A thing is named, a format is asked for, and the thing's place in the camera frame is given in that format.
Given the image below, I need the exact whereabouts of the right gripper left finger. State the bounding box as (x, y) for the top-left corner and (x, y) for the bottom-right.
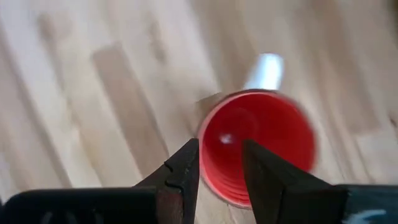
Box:
(0, 138), (200, 224)

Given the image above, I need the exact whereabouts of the red mug white handle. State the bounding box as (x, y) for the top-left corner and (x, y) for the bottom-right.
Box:
(197, 52), (317, 209)

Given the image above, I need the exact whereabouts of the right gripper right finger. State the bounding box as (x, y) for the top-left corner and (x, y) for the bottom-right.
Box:
(241, 139), (398, 224)

